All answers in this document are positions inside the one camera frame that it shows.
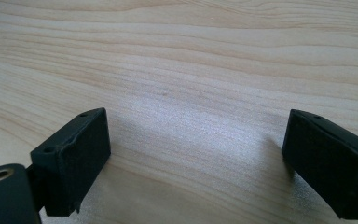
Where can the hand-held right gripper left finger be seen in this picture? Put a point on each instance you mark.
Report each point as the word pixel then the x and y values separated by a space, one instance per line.
pixel 74 168

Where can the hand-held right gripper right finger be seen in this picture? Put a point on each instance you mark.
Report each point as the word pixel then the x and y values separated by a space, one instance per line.
pixel 326 168

